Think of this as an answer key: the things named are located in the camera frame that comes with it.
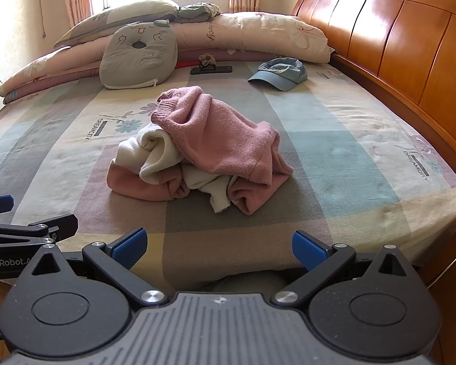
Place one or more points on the folded grey-green cloth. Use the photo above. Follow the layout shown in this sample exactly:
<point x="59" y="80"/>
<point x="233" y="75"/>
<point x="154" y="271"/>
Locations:
<point x="198" y="12"/>

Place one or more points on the pink and white sweater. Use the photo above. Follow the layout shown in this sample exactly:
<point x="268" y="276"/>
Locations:
<point x="196" y="142"/>

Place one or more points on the grey pillow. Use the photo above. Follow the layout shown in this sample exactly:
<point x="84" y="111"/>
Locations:
<point x="109" y="21"/>

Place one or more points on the wooden headboard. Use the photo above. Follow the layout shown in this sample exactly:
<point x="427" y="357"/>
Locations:
<point x="401" y="51"/>

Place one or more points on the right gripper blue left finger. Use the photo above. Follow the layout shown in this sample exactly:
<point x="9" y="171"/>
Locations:
<point x="111" y="264"/>

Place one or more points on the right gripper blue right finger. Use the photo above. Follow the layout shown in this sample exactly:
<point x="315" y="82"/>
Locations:
<point x="323" y="264"/>

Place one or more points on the pink floral folded quilt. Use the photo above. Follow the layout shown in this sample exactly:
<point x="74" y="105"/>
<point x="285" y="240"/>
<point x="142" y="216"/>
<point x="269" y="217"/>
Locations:
<point x="245" y="32"/>

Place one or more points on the grey cat face cushion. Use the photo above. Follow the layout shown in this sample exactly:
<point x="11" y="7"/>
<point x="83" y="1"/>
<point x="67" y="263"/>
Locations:
<point x="139" y="55"/>

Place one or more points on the black phone with flower holder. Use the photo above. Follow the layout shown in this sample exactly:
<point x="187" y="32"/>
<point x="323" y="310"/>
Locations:
<point x="207" y="65"/>

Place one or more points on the blue baseball cap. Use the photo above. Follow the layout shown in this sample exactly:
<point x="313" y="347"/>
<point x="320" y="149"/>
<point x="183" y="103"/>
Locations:
<point x="283" y="73"/>

